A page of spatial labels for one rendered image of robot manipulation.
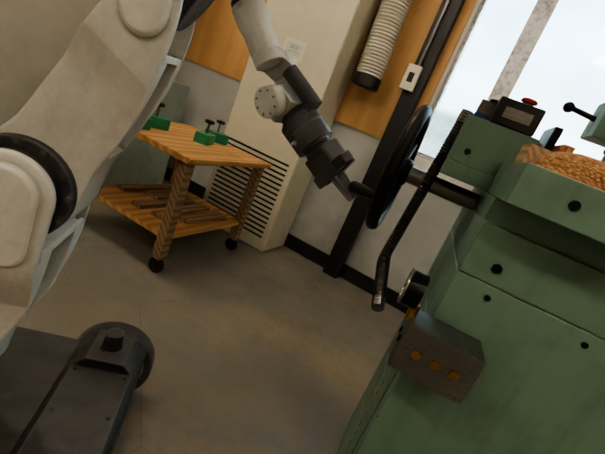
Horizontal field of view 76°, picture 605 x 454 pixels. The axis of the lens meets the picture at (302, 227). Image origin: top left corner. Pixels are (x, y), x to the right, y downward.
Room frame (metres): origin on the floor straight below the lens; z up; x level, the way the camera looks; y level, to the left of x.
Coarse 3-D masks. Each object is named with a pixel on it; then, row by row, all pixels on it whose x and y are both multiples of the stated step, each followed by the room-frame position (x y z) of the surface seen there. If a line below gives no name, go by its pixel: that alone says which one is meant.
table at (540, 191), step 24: (456, 168) 0.77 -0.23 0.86; (504, 168) 0.70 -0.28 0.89; (528, 168) 0.54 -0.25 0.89; (504, 192) 0.59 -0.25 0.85; (528, 192) 0.54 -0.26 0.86; (552, 192) 0.53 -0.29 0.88; (576, 192) 0.53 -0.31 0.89; (600, 192) 0.52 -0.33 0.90; (552, 216) 0.53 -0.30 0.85; (576, 216) 0.52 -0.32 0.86; (600, 216) 0.52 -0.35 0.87; (600, 240) 0.51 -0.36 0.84
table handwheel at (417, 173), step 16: (416, 112) 0.80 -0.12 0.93; (416, 128) 0.76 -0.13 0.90; (400, 144) 0.74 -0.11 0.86; (416, 144) 0.96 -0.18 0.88; (400, 160) 0.74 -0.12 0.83; (384, 176) 0.74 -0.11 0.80; (400, 176) 0.84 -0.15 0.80; (416, 176) 0.85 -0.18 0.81; (384, 192) 0.74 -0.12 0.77; (432, 192) 0.84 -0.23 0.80; (448, 192) 0.83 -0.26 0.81; (464, 192) 0.82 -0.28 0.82; (368, 208) 0.77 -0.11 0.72; (384, 208) 0.93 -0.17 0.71; (368, 224) 0.81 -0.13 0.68
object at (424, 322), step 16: (416, 320) 0.57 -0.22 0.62; (432, 320) 0.60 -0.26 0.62; (400, 336) 0.57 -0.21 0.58; (416, 336) 0.54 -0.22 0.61; (432, 336) 0.54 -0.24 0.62; (448, 336) 0.56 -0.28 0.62; (464, 336) 0.59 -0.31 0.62; (400, 352) 0.55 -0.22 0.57; (416, 352) 0.54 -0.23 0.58; (432, 352) 0.54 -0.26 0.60; (448, 352) 0.53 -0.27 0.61; (464, 352) 0.53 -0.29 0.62; (480, 352) 0.55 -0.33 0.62; (400, 368) 0.54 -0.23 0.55; (416, 368) 0.54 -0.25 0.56; (432, 368) 0.53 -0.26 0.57; (448, 368) 0.53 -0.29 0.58; (464, 368) 0.52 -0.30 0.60; (480, 368) 0.52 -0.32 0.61; (432, 384) 0.53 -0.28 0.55; (448, 384) 0.53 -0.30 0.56; (464, 384) 0.52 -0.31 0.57
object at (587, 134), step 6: (600, 108) 0.80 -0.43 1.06; (594, 114) 0.82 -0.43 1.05; (600, 114) 0.78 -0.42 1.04; (600, 120) 0.77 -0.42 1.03; (588, 126) 0.82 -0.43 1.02; (594, 126) 0.78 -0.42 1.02; (600, 126) 0.77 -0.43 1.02; (582, 132) 0.83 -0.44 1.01; (588, 132) 0.79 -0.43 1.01; (594, 132) 0.77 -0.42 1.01; (600, 132) 0.76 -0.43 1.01; (582, 138) 0.82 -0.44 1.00; (588, 138) 0.80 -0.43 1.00; (594, 138) 0.77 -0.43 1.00; (600, 138) 0.76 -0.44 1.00; (600, 144) 0.81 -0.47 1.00
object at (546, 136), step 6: (546, 132) 0.82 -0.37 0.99; (552, 132) 0.78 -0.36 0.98; (558, 132) 0.78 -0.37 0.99; (540, 138) 0.85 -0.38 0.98; (546, 138) 0.80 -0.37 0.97; (552, 138) 0.78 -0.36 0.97; (558, 138) 0.77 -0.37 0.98; (540, 144) 0.81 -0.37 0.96; (546, 144) 0.78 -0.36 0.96; (552, 144) 0.77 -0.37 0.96
